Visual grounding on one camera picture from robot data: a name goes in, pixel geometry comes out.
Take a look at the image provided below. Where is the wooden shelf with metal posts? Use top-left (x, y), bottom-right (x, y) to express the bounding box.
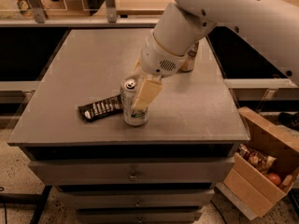
top-left (0, 0), bottom-right (299, 28)

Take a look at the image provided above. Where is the cardboard box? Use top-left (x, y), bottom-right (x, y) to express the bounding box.
top-left (223, 107), bottom-right (299, 217)

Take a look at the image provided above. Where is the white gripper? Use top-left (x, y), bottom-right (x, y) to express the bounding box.
top-left (132, 32), bottom-right (185, 110)

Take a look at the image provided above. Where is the black rxbar chocolate bar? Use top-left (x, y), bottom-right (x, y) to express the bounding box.
top-left (78, 94), bottom-right (123, 122)

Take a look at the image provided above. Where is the snack bag in box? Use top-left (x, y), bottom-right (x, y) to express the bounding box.
top-left (237, 144), bottom-right (276, 175)

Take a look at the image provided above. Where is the white green 7up can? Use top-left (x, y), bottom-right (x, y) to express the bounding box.
top-left (120, 76), bottom-right (148, 126)

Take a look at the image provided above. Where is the red apple in box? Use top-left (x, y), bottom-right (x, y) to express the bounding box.
top-left (266, 173), bottom-right (281, 186)

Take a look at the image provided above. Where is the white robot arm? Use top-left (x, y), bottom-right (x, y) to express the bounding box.
top-left (132, 0), bottom-right (299, 110)

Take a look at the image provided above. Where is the gold brown soda can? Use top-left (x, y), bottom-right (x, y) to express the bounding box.
top-left (180, 41), bottom-right (199, 72)

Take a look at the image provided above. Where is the grey drawer cabinet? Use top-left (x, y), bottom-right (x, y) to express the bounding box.
top-left (9, 29), bottom-right (249, 224)

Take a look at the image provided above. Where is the orange item behind glass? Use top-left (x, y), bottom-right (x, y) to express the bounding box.
top-left (16, 0), bottom-right (34, 18)

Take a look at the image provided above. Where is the top drawer handle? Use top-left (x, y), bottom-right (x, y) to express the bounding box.
top-left (128, 171), bottom-right (138, 181)

